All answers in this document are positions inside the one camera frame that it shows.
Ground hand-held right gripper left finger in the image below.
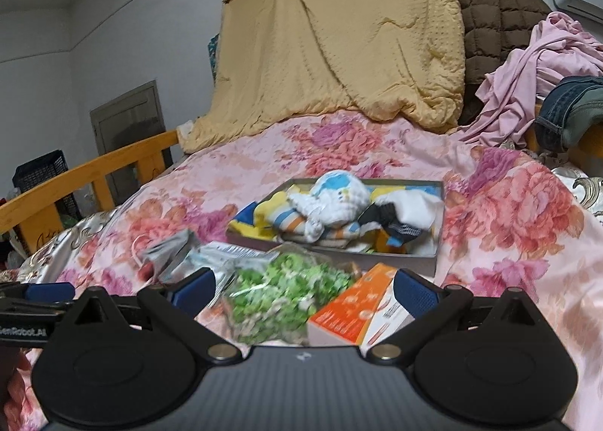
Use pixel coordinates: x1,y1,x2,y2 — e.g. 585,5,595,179
65,268,243,362

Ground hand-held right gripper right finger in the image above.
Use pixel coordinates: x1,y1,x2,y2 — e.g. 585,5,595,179
367,269,543,361

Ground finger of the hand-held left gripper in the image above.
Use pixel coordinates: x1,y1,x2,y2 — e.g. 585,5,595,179
0,283,77,312

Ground shallow cardboard box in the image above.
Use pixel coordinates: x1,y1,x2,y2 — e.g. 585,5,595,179
226,179,446,277

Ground black grey striped sock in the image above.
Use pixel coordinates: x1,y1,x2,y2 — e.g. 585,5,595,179
359,204,427,255

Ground blue yellow striped sock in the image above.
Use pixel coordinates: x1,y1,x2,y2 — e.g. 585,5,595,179
240,193,363,245

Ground white blue fluffy sock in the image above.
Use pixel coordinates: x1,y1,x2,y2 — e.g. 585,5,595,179
288,170,371,230

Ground white plastic packet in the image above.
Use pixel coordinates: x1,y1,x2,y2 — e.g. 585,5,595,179
186,244,267,281

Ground gold patterned satin cloth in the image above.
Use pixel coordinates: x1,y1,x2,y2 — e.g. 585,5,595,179
0,212,137,285
549,166,603,224

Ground orange white carton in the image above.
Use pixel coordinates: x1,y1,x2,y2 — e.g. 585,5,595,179
308,264,416,348

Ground clear bag of green sweets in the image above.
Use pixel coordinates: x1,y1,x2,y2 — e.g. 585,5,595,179
221,249,357,347

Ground black plastic crate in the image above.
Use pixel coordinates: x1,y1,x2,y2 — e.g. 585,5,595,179
12,150,81,224

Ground grey wooden door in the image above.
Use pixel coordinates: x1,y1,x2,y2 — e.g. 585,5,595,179
90,82,173,206

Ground teal patterned cloth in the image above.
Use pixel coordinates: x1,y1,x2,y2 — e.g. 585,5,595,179
207,32,221,83

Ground pink cloth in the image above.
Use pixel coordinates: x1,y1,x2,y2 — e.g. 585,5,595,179
455,11,603,149

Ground blue jeans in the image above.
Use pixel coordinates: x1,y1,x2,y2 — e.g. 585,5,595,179
534,77,603,151

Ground yellow quilted blanket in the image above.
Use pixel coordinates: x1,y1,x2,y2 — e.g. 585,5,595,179
181,0,467,153

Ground brown puffer jacket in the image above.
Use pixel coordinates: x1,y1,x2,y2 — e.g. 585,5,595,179
450,0,563,125

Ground wooden bed rail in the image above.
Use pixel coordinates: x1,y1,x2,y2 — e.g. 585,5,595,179
0,130,180,255

